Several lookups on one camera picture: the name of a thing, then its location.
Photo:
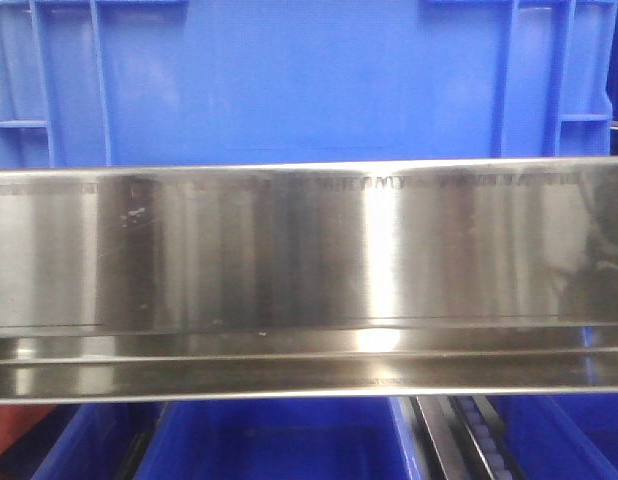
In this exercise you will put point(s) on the white roller conveyor track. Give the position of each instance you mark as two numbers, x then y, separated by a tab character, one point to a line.
486	460

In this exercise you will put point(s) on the lower left blue bin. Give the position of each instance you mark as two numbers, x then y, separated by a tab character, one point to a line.
102	441

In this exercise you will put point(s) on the stainless steel shelf rail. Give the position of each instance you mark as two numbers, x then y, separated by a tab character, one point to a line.
336	279

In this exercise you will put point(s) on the lower middle blue bin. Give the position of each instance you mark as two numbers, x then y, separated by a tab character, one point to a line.
292	438

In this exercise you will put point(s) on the large blue plastic bin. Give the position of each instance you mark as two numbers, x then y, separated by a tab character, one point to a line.
121	83

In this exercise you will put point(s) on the lower right blue bin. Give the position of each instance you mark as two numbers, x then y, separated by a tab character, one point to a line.
561	436

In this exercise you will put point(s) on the dark metal divider rail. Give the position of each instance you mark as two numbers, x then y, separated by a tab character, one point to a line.
448	449

